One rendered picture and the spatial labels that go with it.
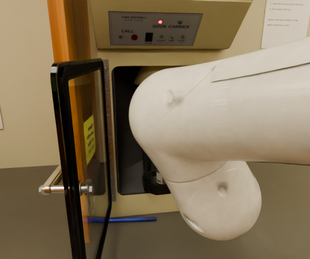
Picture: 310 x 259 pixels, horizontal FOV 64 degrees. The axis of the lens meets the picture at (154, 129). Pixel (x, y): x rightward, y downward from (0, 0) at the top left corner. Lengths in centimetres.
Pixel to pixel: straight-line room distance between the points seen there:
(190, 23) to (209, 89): 38
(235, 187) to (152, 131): 12
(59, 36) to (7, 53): 60
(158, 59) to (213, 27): 15
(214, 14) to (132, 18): 17
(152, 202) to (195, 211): 46
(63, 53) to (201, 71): 37
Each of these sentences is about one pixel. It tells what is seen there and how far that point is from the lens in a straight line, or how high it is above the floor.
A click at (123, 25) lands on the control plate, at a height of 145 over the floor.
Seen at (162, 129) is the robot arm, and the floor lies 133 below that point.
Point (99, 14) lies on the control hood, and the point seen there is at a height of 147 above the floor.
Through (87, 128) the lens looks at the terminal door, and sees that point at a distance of 44.
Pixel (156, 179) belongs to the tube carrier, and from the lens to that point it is 67.
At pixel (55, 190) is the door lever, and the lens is 41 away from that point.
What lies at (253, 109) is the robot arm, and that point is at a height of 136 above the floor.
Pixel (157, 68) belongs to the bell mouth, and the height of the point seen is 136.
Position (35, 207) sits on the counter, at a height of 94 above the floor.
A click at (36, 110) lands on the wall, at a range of 113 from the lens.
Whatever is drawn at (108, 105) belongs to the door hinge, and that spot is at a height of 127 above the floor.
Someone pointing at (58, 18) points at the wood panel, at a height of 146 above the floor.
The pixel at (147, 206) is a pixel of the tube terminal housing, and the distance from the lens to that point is 76.
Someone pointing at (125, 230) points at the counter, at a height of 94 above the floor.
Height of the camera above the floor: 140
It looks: 17 degrees down
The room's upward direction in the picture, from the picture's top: straight up
